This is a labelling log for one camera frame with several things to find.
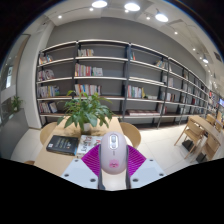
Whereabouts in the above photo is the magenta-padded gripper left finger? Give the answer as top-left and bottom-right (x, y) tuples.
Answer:
(61, 143), (106, 191)

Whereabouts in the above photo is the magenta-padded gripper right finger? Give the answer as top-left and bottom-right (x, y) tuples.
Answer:
(124, 144), (167, 190)

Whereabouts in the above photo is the pink computer mouse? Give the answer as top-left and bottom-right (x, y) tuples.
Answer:
(99, 130), (128, 175)

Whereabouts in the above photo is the black book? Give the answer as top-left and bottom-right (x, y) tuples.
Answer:
(45, 134), (80, 157)

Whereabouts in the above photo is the green potted plant white pot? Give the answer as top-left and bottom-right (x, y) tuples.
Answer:
(56, 89), (115, 133)

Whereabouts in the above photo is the grey shelf unit with books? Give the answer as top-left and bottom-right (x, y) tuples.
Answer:
(35, 39), (215, 130)

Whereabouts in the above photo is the small green floor plant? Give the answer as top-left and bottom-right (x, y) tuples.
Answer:
(9, 95), (24, 113)

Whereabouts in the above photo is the group of ceiling lights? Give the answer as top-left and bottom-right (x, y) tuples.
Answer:
(56, 0), (211, 65)

